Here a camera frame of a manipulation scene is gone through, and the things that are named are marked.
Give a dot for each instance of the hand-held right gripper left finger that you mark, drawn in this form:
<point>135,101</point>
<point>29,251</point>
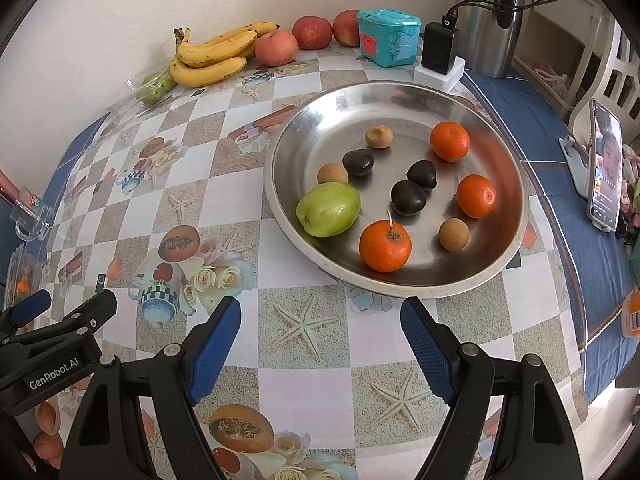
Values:
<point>215,350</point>

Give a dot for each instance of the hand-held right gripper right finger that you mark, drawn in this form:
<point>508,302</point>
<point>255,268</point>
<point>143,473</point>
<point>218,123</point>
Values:
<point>425,350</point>

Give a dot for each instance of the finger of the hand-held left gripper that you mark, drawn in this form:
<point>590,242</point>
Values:
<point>30,306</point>
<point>85,320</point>

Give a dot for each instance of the orange tangerine with stem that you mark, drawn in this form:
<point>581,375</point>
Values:
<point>385,245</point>

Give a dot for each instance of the dark plum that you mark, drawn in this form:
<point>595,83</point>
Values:
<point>407,197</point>
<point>358,161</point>
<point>421,174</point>

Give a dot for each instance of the green mango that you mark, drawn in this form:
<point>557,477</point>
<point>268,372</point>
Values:
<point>327,210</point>

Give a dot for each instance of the steel plate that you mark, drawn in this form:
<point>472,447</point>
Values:
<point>400,110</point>

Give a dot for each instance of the person's left hand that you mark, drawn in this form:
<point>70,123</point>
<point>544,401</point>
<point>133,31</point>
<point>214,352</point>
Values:
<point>47,417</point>

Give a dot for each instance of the clear plastic fruit box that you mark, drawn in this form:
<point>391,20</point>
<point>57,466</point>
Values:
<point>22,280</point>

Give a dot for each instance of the clear glass mug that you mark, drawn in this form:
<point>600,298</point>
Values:
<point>30,215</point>

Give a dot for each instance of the checkered printed tablecloth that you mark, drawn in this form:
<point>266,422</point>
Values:
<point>310,330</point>

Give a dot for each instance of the pink bar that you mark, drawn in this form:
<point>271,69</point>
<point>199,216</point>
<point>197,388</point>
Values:
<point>7,187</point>

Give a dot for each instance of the orange packet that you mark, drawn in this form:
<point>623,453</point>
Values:
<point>632,315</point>

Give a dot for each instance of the clear bag of green fruit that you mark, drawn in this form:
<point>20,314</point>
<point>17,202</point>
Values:
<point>152,90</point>

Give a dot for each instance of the grey phone stand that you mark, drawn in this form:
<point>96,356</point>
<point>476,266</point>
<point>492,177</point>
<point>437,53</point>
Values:
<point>575,155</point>

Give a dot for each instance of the white charger base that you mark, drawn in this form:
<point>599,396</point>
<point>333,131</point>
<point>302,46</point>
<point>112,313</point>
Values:
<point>440,81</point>

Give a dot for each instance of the yellow banana bunch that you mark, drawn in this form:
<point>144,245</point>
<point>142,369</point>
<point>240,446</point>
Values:
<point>210,72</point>

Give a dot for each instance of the pink plastic bag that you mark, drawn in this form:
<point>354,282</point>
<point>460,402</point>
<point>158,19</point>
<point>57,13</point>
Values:
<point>550,80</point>

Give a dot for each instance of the black charger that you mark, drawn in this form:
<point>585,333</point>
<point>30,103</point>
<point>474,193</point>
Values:
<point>440,47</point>

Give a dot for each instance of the pale red apple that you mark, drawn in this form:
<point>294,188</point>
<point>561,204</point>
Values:
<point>276,47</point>

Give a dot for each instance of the teal toy box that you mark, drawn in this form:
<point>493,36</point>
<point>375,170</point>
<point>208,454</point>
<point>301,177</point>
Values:
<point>390,40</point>

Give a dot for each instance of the steel thermos jug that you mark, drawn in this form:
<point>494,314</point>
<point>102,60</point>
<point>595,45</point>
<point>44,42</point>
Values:
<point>485,35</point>

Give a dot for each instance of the white wooden furniture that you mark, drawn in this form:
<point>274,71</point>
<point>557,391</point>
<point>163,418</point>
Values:
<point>610,80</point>

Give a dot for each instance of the dark red apple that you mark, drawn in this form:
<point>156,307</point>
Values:
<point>346,28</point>
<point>312,33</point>

